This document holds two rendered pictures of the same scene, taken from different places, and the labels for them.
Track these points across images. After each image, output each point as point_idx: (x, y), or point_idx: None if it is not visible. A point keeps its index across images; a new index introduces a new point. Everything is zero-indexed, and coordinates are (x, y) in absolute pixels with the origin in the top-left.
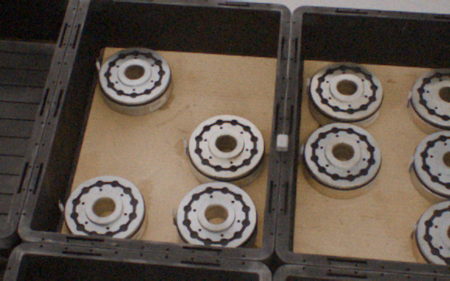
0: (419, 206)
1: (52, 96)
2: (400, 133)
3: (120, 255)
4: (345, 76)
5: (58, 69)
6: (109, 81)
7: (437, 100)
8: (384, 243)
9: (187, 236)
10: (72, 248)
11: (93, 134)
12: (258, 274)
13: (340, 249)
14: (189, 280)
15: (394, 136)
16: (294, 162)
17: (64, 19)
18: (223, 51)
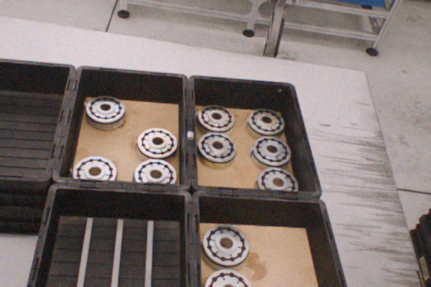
0: (256, 172)
1: (65, 113)
2: (243, 138)
3: (111, 188)
4: (215, 111)
5: (68, 101)
6: (91, 111)
7: (261, 122)
8: None
9: None
10: (84, 185)
11: (83, 138)
12: (184, 195)
13: None
14: (146, 202)
15: (240, 141)
16: None
17: (68, 77)
18: (150, 100)
